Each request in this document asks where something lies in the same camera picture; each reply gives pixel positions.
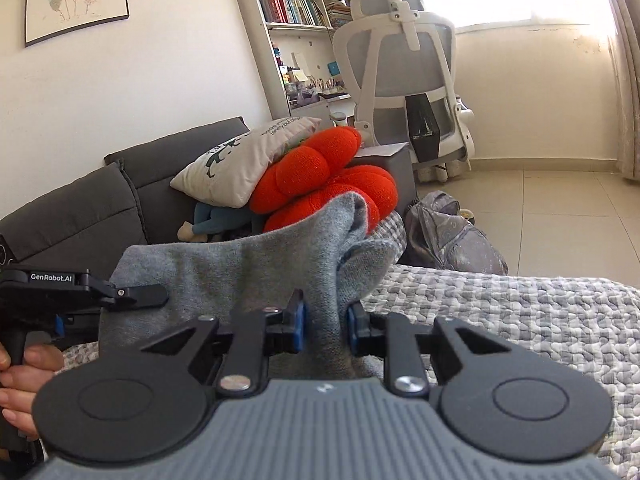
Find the white printed pillow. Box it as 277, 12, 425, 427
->
170, 116, 322, 209

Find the grey backpack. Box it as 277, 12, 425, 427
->
404, 191, 509, 276

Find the dark grey box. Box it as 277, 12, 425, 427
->
350, 142, 417, 211

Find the white bookshelf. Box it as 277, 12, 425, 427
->
227, 0, 361, 118

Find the grey checked blanket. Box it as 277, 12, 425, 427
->
57, 210, 640, 480

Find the red pumpkin cushion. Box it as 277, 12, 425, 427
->
249, 127, 399, 237

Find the person's left hand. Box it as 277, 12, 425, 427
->
0, 342, 66, 438

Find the grey knit sweater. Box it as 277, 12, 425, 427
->
99, 192, 397, 382

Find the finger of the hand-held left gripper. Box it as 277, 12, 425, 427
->
100, 284, 169, 309

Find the cluttered white desk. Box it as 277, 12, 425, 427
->
285, 50, 357, 121

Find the grey star-patterned curtain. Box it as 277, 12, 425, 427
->
597, 0, 640, 181

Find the blue plush toy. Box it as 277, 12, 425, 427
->
177, 203, 263, 244

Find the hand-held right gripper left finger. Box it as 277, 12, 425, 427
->
135, 289, 307, 397

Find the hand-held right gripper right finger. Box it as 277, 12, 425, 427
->
347, 301, 521, 398

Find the dark grey sofa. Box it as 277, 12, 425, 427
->
0, 116, 253, 273

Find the white office chair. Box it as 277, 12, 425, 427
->
332, 0, 476, 184

